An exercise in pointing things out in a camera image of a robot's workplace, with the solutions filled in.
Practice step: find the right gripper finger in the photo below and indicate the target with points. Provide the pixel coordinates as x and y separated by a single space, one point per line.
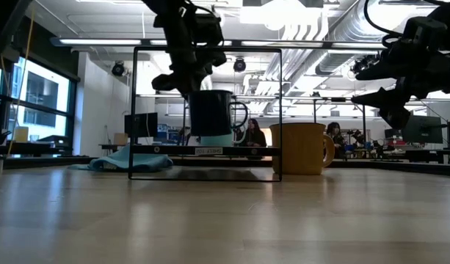
380 70
391 102

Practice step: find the black case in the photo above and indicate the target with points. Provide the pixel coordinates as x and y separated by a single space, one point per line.
54 140

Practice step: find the silver round ceiling duct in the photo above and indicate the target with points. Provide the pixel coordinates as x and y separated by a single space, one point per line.
349 25

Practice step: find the long ceiling light strip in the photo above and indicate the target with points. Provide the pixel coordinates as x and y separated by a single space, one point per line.
279 43
100 42
356 45

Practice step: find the black desk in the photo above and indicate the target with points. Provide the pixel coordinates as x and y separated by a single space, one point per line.
44 148

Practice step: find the yellow container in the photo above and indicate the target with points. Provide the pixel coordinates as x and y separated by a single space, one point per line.
21 134

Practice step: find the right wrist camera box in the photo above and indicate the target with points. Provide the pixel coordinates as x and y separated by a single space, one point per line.
424 31

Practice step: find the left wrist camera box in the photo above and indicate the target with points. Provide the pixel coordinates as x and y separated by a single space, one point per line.
210 29

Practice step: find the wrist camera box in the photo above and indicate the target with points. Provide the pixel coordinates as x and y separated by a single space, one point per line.
424 31
210 29

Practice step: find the black table edge rail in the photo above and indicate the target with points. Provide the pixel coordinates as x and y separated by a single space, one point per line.
412 166

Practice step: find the dark navy enamel mug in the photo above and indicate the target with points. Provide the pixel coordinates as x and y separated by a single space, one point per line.
210 113

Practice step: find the person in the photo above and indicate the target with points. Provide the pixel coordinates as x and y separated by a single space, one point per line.
335 139
254 137

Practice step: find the brown cardboard box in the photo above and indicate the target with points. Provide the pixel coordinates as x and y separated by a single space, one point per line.
120 139

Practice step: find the light blue cloth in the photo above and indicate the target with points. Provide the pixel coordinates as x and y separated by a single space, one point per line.
144 163

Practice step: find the yellow mug with black rim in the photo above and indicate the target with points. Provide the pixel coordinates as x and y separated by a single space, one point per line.
298 150

